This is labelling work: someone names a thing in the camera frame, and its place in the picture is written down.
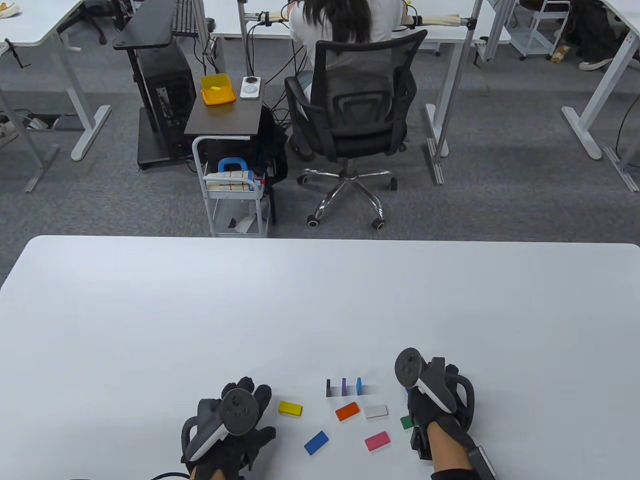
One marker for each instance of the person's right hand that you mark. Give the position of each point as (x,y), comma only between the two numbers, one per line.
(431,412)

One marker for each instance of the person's left hand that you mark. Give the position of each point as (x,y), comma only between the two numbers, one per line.
(235,452)

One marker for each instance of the person's left thumb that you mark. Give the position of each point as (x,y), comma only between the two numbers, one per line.
(265,436)

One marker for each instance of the person's right fingers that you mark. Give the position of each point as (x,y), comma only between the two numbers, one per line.
(415,407)

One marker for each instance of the person's left forearm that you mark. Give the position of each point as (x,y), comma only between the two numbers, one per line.
(205,474)

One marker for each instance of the person's right forearm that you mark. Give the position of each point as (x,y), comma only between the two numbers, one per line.
(450,447)

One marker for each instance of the green domino block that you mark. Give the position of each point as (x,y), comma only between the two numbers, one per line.
(406,423)

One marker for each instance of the grey controller on left glove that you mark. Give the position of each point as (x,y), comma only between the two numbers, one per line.
(240,412)

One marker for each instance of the grey controller on glove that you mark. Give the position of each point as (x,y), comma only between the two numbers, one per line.
(240,412)
(410,367)

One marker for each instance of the yellow domino block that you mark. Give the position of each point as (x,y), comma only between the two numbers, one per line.
(290,408)

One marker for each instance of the white domino block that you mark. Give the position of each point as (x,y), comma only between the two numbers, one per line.
(375,411)

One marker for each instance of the grey controller on right glove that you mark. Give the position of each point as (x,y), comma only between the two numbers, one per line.
(410,367)

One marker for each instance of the pink domino block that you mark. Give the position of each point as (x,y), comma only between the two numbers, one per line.
(377,441)

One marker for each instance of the orange domino block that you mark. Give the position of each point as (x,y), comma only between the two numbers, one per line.
(347,411)

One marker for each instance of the grey wrist tracker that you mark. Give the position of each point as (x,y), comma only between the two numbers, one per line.
(481,462)

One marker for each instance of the black mesh office chair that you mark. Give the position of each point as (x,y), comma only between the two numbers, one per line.
(360,100)

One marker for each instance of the dark brown side table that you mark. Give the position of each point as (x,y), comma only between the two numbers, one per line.
(225,120)

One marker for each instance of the yellow plastic container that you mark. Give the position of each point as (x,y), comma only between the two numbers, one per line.
(218,90)

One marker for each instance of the black computer tower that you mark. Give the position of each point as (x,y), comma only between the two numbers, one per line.
(165,95)

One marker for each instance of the white desk with angled leg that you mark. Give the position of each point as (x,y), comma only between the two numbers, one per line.
(600,95)

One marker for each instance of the long white desk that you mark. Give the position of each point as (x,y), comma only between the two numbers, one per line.
(450,30)

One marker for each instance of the brown cardboard box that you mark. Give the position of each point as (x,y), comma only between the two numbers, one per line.
(561,54)

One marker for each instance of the beige cloth roll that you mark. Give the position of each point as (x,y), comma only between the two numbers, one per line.
(442,20)

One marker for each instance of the grey floor power strip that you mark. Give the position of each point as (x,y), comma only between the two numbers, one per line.
(30,122)

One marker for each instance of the white rolling cart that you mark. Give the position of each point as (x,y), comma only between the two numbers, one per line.
(542,25)

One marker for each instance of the black keyboard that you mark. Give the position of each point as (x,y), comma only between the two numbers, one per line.
(184,17)

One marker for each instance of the white desk with rounded corner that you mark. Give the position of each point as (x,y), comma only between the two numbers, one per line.
(35,20)

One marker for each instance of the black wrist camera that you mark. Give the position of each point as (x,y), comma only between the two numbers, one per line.
(421,445)

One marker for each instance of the aluminium frame post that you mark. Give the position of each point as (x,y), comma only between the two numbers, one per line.
(457,75)

